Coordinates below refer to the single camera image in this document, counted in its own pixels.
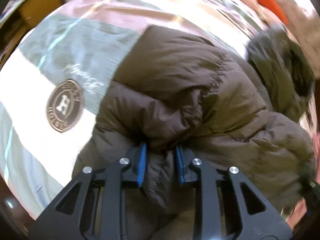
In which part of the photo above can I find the brown puffer jacket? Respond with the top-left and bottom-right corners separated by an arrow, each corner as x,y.
73,26 -> 315,239

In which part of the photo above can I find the plaid pink grey duvet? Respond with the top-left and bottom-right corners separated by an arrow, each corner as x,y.
1,0 -> 267,219

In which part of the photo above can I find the pink pillow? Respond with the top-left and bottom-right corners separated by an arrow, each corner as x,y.
275,0 -> 319,79

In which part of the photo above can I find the orange carrot plush toy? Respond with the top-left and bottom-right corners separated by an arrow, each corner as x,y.
257,0 -> 289,25

